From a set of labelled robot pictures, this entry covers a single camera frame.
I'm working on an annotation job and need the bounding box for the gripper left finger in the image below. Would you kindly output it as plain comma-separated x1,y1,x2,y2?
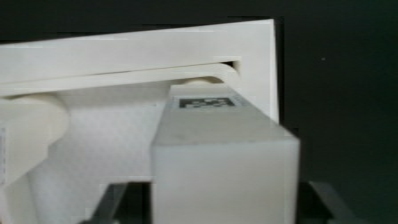
78,182,153,224

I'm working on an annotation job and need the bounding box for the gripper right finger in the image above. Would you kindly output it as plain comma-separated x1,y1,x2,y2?
295,181,356,224

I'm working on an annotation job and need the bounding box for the white desk tabletop tray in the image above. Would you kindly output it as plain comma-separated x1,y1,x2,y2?
0,63,245,224

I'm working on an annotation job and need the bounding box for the white desk leg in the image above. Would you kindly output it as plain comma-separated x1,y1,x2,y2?
0,94,69,187
151,84,300,224

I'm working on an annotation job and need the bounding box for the white U-shaped fence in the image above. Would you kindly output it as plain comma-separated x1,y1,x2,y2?
0,20,279,118

